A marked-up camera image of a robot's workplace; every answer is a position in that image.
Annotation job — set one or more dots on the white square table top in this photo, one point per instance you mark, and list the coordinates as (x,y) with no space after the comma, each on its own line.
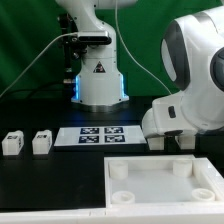
(147,180)

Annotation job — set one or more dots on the white sheet with tags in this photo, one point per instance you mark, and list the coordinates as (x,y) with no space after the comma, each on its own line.
(108,135)

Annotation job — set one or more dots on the white front rail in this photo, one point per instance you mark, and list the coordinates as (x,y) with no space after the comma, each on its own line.
(193,213)

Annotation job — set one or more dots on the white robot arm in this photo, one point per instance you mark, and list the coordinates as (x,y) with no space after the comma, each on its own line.
(192,51)

